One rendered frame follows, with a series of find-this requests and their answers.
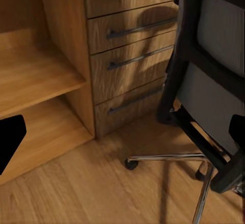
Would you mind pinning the swivel chair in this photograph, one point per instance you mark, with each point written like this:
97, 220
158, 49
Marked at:
206, 72

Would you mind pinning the bookcase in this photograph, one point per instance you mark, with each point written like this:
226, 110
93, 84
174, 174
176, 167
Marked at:
45, 77

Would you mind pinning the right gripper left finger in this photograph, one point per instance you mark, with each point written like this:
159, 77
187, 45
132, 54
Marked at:
12, 132

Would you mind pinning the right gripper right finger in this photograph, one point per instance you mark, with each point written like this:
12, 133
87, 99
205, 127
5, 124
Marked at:
237, 131

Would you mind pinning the cabinet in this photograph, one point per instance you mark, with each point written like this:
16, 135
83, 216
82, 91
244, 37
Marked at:
130, 43

